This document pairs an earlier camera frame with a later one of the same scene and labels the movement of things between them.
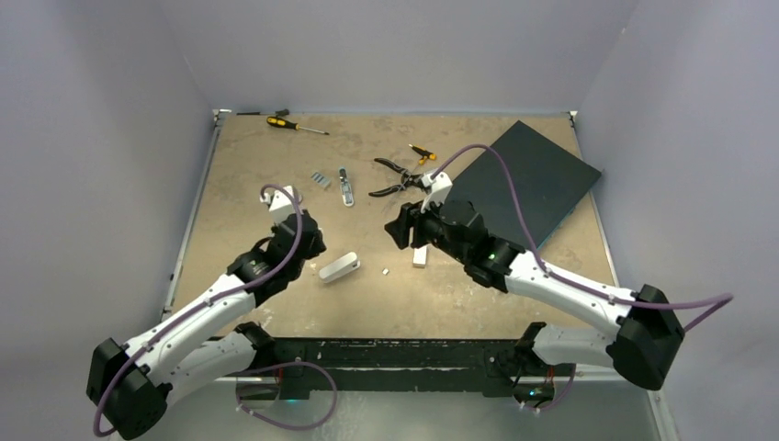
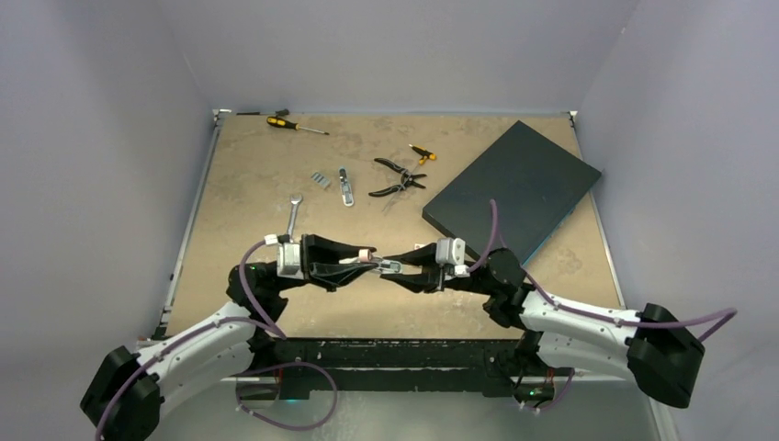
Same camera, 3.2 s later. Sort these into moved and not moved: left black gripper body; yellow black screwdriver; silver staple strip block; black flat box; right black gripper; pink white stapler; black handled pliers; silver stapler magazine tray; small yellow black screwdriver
Moved: right black gripper; pink white stapler; left black gripper body
Not moved: black flat box; small yellow black screwdriver; silver staple strip block; silver stapler magazine tray; black handled pliers; yellow black screwdriver
